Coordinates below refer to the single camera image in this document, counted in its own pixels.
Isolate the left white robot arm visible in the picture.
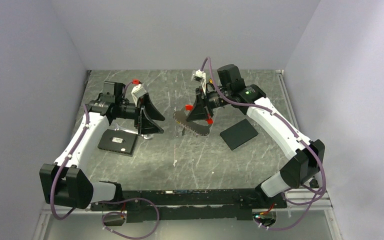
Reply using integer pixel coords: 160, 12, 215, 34
39, 79, 165, 210

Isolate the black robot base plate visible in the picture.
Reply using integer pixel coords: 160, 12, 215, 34
90, 188, 287, 223

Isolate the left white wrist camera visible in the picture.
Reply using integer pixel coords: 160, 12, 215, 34
131, 79, 148, 107

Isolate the silver open-end wrench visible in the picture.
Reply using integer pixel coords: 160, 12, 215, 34
108, 122, 154, 140

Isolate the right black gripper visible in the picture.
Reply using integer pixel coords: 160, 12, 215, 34
185, 86, 231, 122

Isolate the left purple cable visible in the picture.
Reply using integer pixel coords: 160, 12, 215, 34
48, 104, 160, 239

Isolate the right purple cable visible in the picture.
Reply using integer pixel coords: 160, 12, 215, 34
200, 56, 327, 232

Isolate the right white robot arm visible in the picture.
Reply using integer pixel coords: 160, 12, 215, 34
173, 64, 326, 208

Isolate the black box with label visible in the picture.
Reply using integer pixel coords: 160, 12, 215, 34
97, 129, 138, 156

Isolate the aluminium frame rail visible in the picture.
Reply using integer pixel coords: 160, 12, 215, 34
41, 190, 95, 215

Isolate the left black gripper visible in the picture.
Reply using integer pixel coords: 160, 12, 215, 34
115, 92, 165, 135

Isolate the black flat rectangular pad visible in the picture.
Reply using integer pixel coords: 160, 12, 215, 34
220, 119, 259, 151

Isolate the purple cable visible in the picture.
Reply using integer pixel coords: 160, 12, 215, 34
48, 104, 160, 239
200, 56, 327, 232

